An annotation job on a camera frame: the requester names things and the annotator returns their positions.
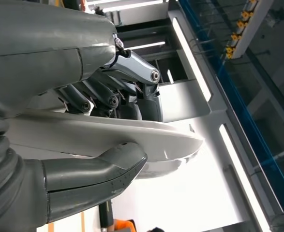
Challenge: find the white rail with yellow clips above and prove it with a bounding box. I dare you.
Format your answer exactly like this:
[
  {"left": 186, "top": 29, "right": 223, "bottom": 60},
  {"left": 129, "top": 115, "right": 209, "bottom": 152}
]
[{"left": 225, "top": 0, "right": 275, "bottom": 60}]

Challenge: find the ceiling light strip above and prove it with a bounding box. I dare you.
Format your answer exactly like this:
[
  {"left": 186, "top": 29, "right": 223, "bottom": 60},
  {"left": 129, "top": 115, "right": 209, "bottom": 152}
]
[
  {"left": 171, "top": 17, "right": 212, "bottom": 103},
  {"left": 103, "top": 0, "right": 164, "bottom": 13},
  {"left": 218, "top": 124, "right": 272, "bottom": 232},
  {"left": 125, "top": 41, "right": 167, "bottom": 51}
]

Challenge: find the orange object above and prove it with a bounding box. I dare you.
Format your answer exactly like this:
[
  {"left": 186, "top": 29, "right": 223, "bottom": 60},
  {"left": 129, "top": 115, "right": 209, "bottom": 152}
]
[{"left": 113, "top": 219, "right": 137, "bottom": 232}]

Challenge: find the black cylinder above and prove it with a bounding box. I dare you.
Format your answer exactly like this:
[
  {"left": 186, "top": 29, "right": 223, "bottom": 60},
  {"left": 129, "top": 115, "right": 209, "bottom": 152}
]
[{"left": 98, "top": 201, "right": 114, "bottom": 232}]

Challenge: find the blue ceiling beam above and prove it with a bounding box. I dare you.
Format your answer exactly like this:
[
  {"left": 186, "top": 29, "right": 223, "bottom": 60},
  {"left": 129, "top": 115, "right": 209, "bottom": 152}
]
[{"left": 178, "top": 0, "right": 284, "bottom": 212}]

